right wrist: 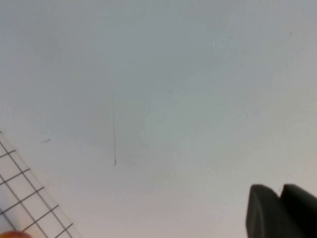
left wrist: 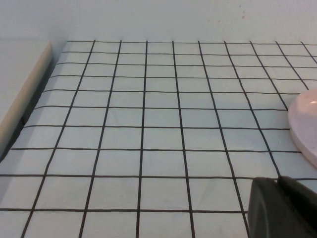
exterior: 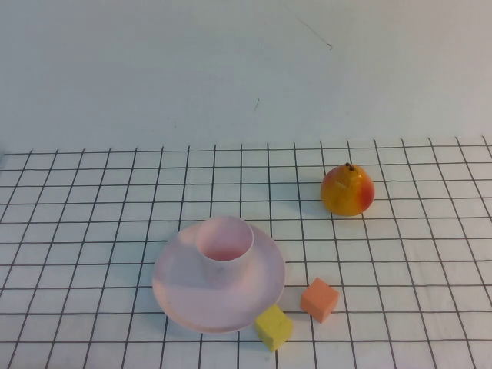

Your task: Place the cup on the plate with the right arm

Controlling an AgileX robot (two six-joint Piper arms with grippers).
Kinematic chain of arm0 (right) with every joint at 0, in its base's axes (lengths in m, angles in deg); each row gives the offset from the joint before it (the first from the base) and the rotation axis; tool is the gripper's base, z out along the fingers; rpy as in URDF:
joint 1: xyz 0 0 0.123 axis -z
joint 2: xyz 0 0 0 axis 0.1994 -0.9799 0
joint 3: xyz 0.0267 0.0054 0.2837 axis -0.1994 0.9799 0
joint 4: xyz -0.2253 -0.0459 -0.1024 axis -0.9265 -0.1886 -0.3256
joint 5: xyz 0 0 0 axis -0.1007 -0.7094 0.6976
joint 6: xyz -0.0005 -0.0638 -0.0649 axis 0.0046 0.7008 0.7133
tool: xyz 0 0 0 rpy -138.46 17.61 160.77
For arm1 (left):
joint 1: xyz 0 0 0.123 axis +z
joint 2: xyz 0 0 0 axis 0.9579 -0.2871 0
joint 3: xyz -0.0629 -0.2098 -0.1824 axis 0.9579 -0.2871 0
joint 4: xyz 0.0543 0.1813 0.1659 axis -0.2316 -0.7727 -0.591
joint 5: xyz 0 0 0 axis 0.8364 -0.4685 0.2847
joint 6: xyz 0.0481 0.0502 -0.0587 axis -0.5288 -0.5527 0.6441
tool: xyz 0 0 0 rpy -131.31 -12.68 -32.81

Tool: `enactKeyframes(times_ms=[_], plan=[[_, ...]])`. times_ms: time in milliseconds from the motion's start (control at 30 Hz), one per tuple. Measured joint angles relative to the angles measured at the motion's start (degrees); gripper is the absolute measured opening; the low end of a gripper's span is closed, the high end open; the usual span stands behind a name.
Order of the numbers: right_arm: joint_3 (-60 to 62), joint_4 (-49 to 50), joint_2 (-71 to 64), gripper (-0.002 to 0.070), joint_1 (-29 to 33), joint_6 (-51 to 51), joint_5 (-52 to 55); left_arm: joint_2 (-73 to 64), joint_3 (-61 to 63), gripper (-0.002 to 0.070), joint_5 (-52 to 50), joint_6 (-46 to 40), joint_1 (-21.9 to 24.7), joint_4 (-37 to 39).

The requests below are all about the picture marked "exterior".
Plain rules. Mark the yellow foam cube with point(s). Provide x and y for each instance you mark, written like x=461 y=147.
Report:
x=273 y=326

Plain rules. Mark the orange foam cube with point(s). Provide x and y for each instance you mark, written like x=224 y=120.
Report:
x=318 y=300

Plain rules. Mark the pink plastic cup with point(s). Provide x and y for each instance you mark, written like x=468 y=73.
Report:
x=225 y=269

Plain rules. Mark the pink round plate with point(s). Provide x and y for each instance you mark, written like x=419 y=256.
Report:
x=184 y=292

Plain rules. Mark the white black-grid tablecloth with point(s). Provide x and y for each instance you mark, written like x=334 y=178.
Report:
x=96 y=230

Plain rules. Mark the yellow red toy pear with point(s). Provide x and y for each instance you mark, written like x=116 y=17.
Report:
x=344 y=192

